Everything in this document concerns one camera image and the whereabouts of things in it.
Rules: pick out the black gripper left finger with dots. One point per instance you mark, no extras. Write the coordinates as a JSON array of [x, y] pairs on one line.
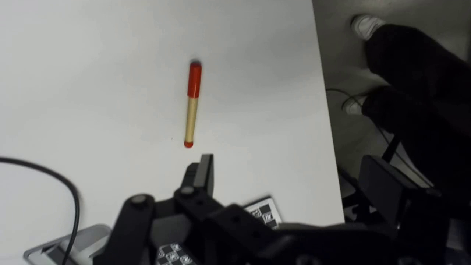
[[206, 174]]

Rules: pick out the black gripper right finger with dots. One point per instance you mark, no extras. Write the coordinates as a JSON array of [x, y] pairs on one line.
[[387, 192]]

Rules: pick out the red and tan pen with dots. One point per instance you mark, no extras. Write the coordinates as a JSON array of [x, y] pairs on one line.
[[194, 81]]

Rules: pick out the white shoe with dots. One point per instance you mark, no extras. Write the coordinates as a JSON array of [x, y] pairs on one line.
[[353, 106], [365, 25]]

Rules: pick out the person in dark trousers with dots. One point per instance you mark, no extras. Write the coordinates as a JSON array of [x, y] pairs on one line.
[[421, 89]]

